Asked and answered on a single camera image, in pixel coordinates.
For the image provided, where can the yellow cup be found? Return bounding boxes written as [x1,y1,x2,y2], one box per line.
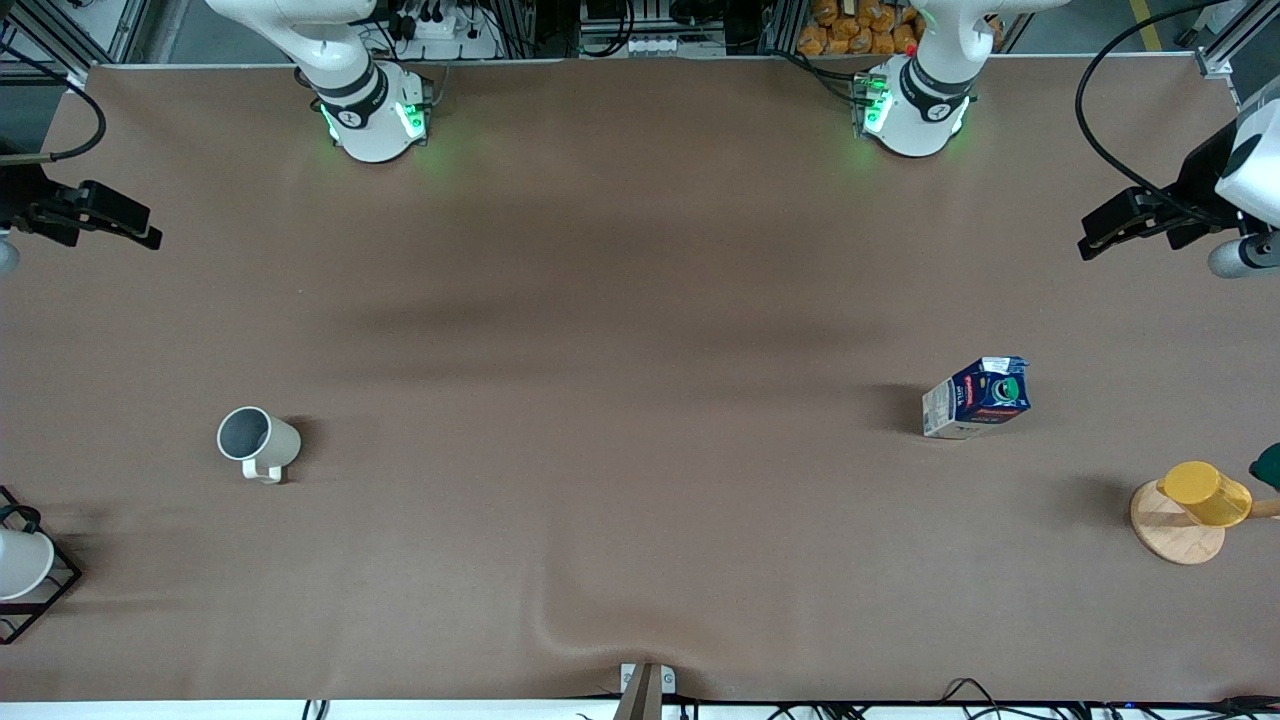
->
[1157,460,1253,529]

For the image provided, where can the white power strip black plugs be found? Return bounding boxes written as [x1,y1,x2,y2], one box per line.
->
[383,0,503,62]

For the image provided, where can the orange snack bag pile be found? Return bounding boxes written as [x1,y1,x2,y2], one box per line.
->
[796,0,923,58]

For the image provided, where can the white ribbed mug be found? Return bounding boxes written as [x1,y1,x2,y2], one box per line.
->
[216,405,302,486]

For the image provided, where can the black wire rack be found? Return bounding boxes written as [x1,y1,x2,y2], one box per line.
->
[0,485,84,646]

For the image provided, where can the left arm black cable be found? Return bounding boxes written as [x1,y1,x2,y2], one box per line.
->
[1074,0,1241,227]

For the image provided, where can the white cup in rack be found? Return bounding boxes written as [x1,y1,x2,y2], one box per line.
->
[0,527,57,602]

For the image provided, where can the blue milk carton green cap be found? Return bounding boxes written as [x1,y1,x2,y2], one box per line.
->
[921,356,1032,441]

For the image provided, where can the white empty power strip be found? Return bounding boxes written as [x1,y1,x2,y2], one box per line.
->
[618,33,728,58]

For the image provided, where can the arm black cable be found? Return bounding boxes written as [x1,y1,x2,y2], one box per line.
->
[1074,0,1241,227]
[0,40,108,166]

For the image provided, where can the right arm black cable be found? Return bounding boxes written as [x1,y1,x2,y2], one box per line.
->
[0,40,108,166]

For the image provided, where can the wooden mug stand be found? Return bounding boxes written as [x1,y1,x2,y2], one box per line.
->
[1130,478,1280,567]

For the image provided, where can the grey metal table bracket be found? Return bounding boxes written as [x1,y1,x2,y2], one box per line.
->
[612,662,678,720]

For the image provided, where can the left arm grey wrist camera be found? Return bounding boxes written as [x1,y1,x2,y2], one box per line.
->
[1207,231,1280,280]

